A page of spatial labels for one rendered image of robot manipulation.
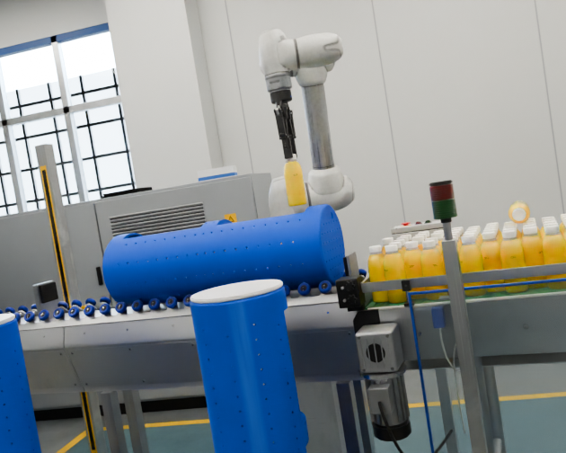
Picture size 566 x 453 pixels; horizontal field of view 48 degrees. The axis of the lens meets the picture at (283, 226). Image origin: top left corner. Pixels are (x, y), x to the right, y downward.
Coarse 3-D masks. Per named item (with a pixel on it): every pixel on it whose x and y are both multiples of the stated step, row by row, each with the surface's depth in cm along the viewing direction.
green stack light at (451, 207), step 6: (432, 204) 171; (438, 204) 169; (444, 204) 168; (450, 204) 168; (432, 210) 172; (438, 210) 169; (444, 210) 168; (450, 210) 168; (456, 210) 170; (438, 216) 169; (444, 216) 168; (450, 216) 168; (456, 216) 170
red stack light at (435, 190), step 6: (432, 186) 171; (438, 186) 168; (444, 186) 168; (450, 186) 168; (432, 192) 170; (438, 192) 168; (444, 192) 168; (450, 192) 168; (432, 198) 170; (438, 198) 168; (444, 198) 168; (450, 198) 168
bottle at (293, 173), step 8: (288, 160) 222; (296, 160) 222; (288, 168) 220; (296, 168) 220; (288, 176) 221; (296, 176) 220; (288, 184) 221; (296, 184) 220; (304, 184) 223; (288, 192) 222; (296, 192) 220; (304, 192) 222; (288, 200) 222; (296, 200) 221; (304, 200) 222
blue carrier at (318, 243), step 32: (224, 224) 228; (256, 224) 221; (288, 224) 215; (320, 224) 210; (128, 256) 236; (160, 256) 230; (192, 256) 225; (224, 256) 221; (256, 256) 216; (288, 256) 212; (320, 256) 208; (128, 288) 237; (160, 288) 233; (192, 288) 229
